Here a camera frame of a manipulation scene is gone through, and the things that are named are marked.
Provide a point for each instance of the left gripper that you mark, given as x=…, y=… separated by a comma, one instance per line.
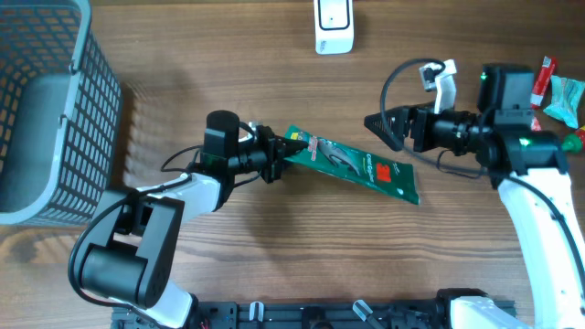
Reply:
x=278, y=151

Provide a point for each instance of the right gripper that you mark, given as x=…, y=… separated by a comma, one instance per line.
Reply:
x=417, y=118

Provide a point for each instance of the green 3M gloves packet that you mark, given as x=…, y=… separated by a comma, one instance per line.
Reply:
x=329, y=157

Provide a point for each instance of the red sachet stick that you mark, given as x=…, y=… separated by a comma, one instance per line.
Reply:
x=544, y=75

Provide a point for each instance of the teal wipes packet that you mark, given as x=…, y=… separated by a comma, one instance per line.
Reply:
x=565, y=100

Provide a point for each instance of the red yellow sauce bottle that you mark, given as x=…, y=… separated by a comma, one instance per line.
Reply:
x=574, y=142

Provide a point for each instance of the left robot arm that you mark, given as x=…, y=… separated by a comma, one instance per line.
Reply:
x=124, y=257

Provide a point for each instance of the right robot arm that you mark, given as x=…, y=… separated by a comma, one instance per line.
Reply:
x=528, y=169

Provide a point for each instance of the white barcode scanner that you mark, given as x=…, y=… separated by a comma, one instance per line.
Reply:
x=333, y=27

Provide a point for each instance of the grey plastic mesh basket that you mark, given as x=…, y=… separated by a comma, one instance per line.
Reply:
x=61, y=107

